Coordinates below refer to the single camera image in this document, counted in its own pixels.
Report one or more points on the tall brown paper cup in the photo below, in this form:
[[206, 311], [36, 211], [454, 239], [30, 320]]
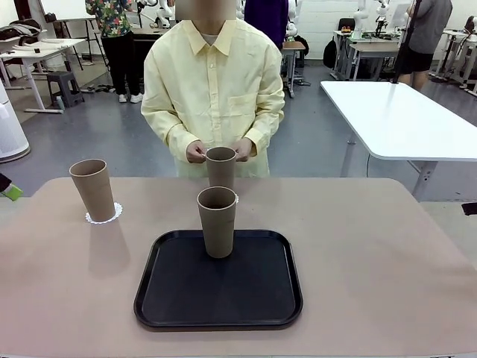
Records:
[[218, 231], [93, 194], [221, 171]]

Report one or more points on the person's right forearm yellow sleeve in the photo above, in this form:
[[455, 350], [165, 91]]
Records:
[[175, 134]]

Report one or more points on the person's left forearm yellow sleeve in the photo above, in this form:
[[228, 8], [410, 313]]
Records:
[[264, 130]]

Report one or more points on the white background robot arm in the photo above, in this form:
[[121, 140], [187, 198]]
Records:
[[291, 30], [382, 15], [164, 11], [360, 18]]

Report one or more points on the person's right hand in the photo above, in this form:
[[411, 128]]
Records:
[[194, 151]]

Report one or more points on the person's left hand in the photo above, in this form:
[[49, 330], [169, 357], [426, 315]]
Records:
[[246, 151]]

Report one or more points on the white cylindrical air purifier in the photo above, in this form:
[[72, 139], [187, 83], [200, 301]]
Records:
[[11, 127]]

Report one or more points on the small bottle on floor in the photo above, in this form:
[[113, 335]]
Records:
[[60, 102]]

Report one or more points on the white rectangular table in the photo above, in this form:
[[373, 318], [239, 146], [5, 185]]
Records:
[[402, 119]]

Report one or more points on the grey plastic stool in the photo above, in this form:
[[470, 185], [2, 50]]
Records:
[[63, 79]]

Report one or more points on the white desk with metal legs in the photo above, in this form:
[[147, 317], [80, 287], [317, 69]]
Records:
[[56, 44]]

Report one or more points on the dark bag on desk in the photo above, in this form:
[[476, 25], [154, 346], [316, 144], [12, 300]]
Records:
[[22, 28]]

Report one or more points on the grey workbench desk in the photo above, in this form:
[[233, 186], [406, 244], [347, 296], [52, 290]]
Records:
[[452, 33], [372, 46]]

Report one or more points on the person in grey shirt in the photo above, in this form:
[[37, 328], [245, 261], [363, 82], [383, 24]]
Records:
[[428, 26]]

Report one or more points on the whiteboard on stand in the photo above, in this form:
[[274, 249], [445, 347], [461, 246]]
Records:
[[67, 9]]

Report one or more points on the person in floral shirt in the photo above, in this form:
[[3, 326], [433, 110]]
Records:
[[108, 18]]

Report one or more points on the black backpack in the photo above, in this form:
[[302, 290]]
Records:
[[330, 52]]

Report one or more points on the person in yellow shirt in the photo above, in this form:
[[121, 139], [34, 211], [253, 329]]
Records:
[[212, 93]]

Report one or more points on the black plastic tray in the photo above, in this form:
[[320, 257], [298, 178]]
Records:
[[223, 294]]

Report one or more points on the brown topped desk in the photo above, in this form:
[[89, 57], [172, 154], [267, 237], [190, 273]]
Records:
[[294, 45]]

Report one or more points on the person in purple top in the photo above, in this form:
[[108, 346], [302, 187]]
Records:
[[266, 18]]

